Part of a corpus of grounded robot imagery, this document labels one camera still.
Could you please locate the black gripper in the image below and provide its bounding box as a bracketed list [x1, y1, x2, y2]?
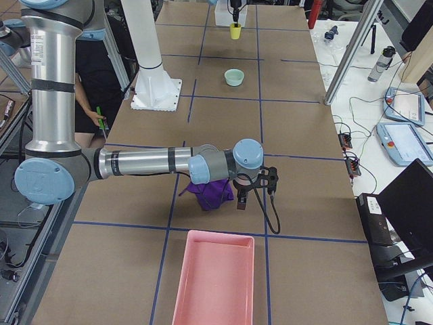
[233, 173, 260, 211]
[229, 0, 241, 25]

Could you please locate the yellow plastic cup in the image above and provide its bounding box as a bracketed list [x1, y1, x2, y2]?
[229, 22, 242, 40]

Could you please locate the purple cloth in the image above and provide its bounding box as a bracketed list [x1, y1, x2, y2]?
[179, 179, 234, 211]

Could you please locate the light green bowl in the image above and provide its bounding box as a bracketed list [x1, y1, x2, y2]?
[224, 68, 245, 87]

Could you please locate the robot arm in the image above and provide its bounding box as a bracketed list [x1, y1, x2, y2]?
[209, 0, 248, 26]
[14, 1, 265, 205]

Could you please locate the black box device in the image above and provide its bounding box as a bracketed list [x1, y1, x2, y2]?
[356, 193, 395, 247]

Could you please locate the red cylinder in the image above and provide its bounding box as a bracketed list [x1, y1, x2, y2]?
[308, 0, 323, 30]

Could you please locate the pink plastic tray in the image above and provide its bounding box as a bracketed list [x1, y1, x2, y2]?
[172, 230, 254, 324]

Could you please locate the clear water bottle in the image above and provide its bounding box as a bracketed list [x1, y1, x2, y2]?
[367, 45, 396, 83]

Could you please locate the person in black clothes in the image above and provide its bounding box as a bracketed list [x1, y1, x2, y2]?
[75, 40, 123, 148]

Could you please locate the green pen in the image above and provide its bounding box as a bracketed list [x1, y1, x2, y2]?
[96, 106, 105, 129]

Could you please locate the black computer monitor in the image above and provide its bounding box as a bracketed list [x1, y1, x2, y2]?
[377, 158, 432, 257]

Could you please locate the near teach pendant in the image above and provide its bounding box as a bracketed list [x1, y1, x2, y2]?
[376, 122, 432, 167]

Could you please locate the teach pendant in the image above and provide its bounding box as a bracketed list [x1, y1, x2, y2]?
[376, 122, 432, 167]
[383, 87, 426, 127]

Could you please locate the far teach pendant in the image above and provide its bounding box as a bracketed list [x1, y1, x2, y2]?
[383, 87, 426, 127]

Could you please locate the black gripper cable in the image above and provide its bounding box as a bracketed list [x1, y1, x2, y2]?
[236, 172, 281, 235]

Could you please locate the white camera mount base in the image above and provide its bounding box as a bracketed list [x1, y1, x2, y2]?
[131, 68, 182, 112]

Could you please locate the grey aluminium frame post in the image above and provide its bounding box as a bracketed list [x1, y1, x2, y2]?
[324, 0, 384, 106]

